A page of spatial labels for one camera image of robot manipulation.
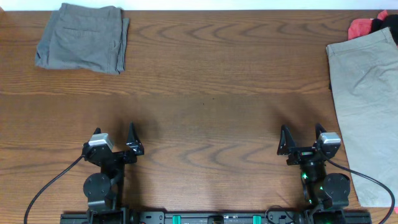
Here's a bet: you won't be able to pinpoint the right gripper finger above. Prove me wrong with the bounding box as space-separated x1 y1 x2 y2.
277 124 296 155
315 123 326 139

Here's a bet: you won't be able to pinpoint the light khaki shorts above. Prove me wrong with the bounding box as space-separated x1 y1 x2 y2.
326 28 397 196

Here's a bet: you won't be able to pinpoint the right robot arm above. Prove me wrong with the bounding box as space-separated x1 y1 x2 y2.
277 124 350 211

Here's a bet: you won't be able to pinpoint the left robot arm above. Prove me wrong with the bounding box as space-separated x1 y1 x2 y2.
82 123 144 213

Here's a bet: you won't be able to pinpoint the folded dark grey shorts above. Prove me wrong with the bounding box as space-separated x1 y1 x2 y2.
35 3 130 75

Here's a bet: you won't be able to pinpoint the red garment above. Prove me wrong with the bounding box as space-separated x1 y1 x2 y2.
348 10 388 40

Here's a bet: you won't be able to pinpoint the black garment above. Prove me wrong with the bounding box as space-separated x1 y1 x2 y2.
370 14 398 44

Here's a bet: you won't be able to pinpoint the left black cable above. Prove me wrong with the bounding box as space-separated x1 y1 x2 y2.
23 154 85 224

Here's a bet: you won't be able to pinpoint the black cable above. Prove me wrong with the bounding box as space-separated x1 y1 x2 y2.
23 154 85 224
326 157 396 224

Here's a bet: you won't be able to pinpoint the right black cable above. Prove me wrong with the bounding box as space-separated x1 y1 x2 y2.
326 157 396 224

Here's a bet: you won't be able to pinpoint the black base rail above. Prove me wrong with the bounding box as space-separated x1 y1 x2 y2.
60 208 372 224

